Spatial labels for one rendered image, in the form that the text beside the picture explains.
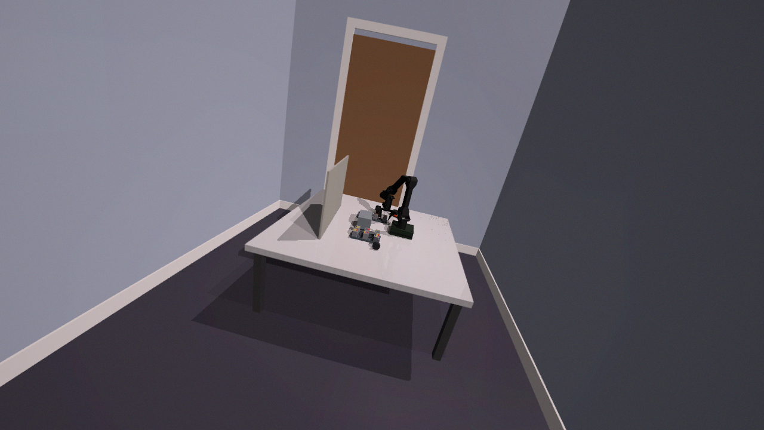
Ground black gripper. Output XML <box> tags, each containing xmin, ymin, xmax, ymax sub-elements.
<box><xmin>375</xmin><ymin>202</ymin><xmax>398</xmax><ymax>220</ymax></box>

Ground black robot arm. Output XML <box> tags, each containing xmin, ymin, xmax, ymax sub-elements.
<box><xmin>380</xmin><ymin>175</ymin><xmax>418</xmax><ymax>230</ymax></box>

